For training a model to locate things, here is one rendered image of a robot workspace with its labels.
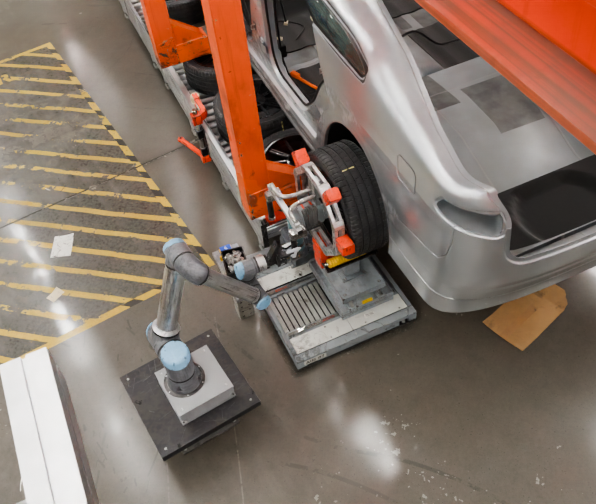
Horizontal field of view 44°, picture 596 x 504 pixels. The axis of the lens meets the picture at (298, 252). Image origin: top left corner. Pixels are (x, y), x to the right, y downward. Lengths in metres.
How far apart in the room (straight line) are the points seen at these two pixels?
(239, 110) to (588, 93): 2.90
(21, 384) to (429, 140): 2.39
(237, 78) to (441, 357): 2.05
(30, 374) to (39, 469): 0.18
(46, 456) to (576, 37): 1.14
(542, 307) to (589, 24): 3.57
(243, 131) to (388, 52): 1.03
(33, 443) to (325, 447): 3.16
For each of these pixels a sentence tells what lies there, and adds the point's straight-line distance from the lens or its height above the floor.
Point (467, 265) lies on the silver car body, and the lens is 3.43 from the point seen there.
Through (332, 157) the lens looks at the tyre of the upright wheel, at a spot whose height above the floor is 1.18.
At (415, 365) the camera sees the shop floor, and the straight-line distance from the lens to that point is 4.53.
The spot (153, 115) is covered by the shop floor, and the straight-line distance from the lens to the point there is 6.55.
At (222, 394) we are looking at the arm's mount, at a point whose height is 0.38.
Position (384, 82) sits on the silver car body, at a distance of 3.54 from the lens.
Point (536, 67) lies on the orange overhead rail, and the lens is 1.44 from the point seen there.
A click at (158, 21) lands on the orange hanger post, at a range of 5.93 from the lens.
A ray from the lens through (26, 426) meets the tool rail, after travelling 1.24.
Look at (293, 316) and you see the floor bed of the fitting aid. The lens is 4.75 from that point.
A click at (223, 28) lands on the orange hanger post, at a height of 1.87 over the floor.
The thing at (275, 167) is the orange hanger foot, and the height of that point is 0.80.
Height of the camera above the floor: 3.80
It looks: 48 degrees down
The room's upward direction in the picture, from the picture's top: 8 degrees counter-clockwise
